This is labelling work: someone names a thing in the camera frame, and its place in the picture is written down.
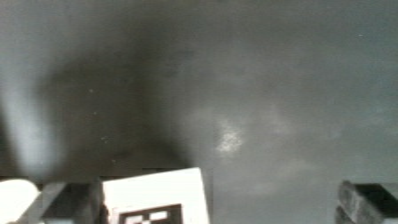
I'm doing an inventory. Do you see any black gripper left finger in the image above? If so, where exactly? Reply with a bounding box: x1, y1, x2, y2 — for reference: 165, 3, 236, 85
37, 181, 110, 224

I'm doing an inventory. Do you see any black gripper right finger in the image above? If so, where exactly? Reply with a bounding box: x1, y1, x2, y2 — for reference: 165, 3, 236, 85
334, 181, 398, 224

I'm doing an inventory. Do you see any white drawer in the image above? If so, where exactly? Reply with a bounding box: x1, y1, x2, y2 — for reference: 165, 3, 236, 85
0, 168, 209, 224

